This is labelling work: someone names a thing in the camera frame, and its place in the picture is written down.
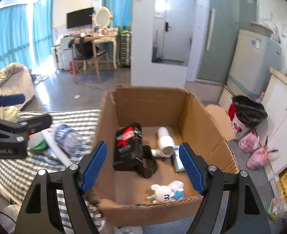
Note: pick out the grey drawer tower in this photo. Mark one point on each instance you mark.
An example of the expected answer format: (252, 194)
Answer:
(125, 49)

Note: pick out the oval vanity mirror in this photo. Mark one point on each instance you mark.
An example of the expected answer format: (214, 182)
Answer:
(102, 17)

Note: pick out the black bag trash bin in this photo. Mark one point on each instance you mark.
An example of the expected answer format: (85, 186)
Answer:
(245, 115)

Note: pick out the white blue plush toy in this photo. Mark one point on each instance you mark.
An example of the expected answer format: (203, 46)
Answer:
(167, 193)

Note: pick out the black red product box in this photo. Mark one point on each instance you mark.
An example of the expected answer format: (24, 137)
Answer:
(128, 152)

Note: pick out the green snack bag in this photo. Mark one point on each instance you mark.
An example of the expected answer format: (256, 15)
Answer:
(37, 142)

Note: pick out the wooden chair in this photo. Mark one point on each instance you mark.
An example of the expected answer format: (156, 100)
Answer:
(85, 51)

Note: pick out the white sofa cover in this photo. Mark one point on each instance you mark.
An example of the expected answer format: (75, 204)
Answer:
(15, 79)

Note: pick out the white dressing table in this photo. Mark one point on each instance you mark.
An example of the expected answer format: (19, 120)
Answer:
(110, 36)

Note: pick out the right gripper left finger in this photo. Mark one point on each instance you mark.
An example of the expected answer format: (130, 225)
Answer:
(40, 213)

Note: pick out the blue tissue packet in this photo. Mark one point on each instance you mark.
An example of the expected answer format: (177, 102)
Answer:
(177, 161)

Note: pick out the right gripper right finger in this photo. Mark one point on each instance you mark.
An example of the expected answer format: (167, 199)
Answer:
(245, 212)

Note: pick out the checkered tablecloth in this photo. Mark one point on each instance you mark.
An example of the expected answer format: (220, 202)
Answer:
(17, 175)

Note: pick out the brown cardboard box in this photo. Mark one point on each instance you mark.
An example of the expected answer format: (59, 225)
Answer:
(123, 195)

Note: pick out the blue curtain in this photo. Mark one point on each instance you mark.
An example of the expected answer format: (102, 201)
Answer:
(26, 34)

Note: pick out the white foam stick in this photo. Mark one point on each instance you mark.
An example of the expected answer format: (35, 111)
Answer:
(56, 149)

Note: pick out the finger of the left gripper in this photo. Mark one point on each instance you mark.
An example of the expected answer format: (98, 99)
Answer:
(11, 100)
(30, 125)

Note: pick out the white kitchen cabinet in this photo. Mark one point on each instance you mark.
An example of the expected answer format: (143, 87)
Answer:
(275, 126)

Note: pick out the white cylindrical bottle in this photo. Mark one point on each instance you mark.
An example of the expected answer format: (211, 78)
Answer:
(166, 144)

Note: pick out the clear blue-label water bottle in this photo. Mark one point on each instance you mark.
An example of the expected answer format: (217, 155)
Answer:
(67, 138)

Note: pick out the white refrigerator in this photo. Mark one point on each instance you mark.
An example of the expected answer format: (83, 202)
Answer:
(254, 55)

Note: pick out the pink plastic bag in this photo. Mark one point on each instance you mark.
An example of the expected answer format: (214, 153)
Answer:
(249, 143)
(260, 157)

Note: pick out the black television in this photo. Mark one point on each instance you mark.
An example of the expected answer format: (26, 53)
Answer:
(79, 18)

